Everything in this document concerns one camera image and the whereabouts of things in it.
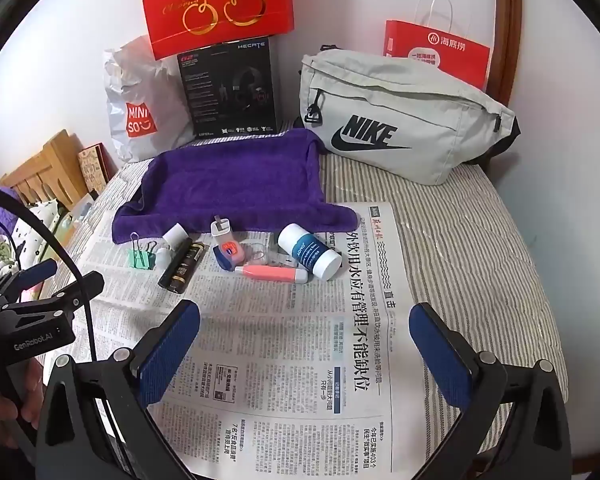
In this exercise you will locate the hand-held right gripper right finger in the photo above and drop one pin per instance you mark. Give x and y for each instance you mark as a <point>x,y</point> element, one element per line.
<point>440,355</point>

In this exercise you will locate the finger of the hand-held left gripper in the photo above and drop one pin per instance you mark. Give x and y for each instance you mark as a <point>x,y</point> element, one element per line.
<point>40,270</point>
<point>65,291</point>

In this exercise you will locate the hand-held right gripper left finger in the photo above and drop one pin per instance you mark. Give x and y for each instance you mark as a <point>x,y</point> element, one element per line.
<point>172,345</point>

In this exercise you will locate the black and gold case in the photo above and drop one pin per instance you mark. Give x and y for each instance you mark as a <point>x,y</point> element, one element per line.
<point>190,267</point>

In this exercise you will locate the slim black case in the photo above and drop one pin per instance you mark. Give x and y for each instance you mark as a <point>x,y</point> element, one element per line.
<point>175,265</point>

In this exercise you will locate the green binder clip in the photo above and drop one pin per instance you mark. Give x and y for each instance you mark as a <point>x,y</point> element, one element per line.
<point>142,260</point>

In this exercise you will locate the small white usb adapter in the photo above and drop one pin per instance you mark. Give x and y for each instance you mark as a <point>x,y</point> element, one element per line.
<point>162,259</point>

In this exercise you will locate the blue lidded jelly jar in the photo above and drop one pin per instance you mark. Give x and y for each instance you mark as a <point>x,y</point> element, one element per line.
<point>228,255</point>

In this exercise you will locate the pink and white tube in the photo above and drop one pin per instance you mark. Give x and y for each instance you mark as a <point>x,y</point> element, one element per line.
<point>270,274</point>

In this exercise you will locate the clear plastic cup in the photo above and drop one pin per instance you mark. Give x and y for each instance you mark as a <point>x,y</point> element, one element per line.
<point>257,257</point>

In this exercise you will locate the white charger plug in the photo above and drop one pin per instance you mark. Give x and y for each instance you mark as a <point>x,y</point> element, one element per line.
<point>222,229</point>

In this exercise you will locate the white and blue bottle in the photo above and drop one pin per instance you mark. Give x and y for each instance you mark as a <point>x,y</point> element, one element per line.
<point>307,252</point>

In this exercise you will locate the white spotted pillow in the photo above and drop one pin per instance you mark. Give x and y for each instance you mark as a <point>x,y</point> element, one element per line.
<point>45,215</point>

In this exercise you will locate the purple plush toy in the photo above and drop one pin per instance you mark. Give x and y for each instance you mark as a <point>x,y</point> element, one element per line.
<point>11,195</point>

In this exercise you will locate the wooden headboard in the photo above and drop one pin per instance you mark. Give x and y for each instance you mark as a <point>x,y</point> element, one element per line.
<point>55,160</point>

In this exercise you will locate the patterned book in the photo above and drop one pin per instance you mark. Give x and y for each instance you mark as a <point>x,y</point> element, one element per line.
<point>95,167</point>

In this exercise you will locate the newspaper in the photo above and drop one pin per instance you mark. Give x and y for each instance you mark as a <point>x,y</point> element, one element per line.
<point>290,360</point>

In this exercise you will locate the purple towel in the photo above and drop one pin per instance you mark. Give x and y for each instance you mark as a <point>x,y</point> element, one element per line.
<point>230,180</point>

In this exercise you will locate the white plastic shopping bag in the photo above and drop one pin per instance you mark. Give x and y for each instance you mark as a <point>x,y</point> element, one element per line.
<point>130,85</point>

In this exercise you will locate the grey waist bag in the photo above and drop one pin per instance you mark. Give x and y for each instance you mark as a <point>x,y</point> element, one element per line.
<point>405,105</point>

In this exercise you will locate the black headphone box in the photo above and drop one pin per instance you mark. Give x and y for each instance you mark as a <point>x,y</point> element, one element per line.
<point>220,90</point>

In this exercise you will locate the red gift bag gold print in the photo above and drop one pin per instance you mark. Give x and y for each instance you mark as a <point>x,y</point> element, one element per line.
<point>220,10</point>

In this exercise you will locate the brown wooden frame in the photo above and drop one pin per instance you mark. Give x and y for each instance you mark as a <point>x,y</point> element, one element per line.
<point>510,20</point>

